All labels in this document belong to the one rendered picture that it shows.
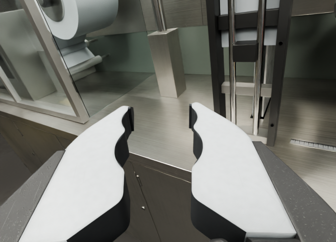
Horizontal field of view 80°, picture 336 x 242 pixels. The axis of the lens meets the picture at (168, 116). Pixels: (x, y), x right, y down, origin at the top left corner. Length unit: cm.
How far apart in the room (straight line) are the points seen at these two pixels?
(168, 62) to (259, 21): 44
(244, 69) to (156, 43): 43
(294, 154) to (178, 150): 30
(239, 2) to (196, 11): 52
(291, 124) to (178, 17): 69
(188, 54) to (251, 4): 63
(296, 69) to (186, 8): 54
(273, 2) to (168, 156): 44
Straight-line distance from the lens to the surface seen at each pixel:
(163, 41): 82
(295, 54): 97
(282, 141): 63
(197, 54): 107
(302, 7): 93
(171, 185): 69
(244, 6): 51
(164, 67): 85
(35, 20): 82
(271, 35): 51
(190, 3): 103
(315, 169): 57
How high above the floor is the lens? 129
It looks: 31 degrees down
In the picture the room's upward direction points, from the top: 12 degrees counter-clockwise
